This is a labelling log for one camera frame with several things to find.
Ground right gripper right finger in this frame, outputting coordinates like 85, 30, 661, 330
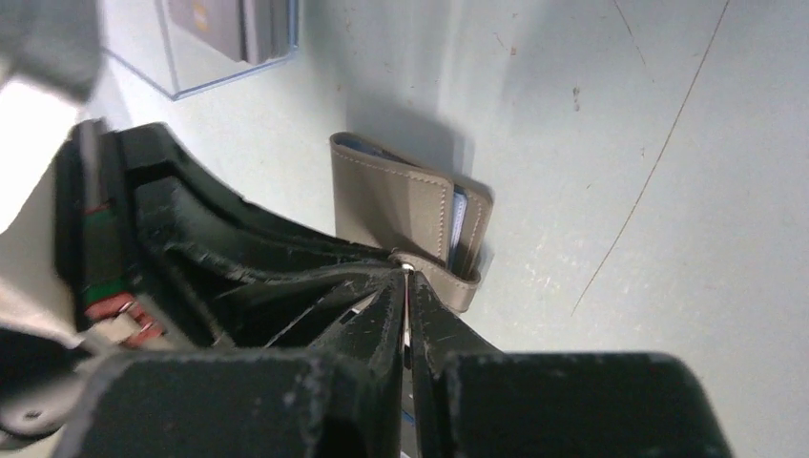
407, 273, 732, 457

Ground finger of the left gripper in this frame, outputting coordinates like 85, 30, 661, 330
116, 123, 394, 347

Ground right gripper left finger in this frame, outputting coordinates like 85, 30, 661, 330
53, 271, 406, 457

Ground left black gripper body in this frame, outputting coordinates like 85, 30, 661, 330
53, 118, 222, 352

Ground grey felt card holder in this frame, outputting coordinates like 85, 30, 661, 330
329, 132, 493, 314

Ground clear plastic card box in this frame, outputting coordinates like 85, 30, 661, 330
100, 0, 300, 100

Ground remaining cards in box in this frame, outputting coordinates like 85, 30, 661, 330
166, 0, 299, 66

